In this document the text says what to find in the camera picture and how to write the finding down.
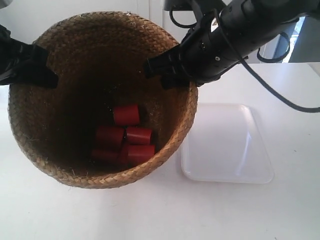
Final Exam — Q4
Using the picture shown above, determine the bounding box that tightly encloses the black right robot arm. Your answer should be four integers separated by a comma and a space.
143, 0, 320, 89

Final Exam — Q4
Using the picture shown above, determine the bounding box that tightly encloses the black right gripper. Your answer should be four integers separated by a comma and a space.
143, 9, 248, 90

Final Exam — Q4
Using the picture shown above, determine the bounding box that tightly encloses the black cable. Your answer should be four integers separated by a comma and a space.
168, 0, 320, 113

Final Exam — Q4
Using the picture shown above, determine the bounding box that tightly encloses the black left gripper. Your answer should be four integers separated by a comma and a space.
0, 25, 59, 89

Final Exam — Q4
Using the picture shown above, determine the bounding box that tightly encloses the white plastic tray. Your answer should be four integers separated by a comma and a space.
180, 103, 274, 184

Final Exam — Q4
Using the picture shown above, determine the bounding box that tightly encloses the red cylinder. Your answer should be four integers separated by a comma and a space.
126, 126, 152, 145
113, 104, 140, 126
91, 149, 118, 163
127, 145, 155, 166
95, 125, 125, 152

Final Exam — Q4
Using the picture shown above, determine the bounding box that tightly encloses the white cabinet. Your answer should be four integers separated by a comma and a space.
0, 0, 301, 67

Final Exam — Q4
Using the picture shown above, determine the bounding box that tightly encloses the brown woven wicker basket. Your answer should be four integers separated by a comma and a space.
8, 11, 198, 189

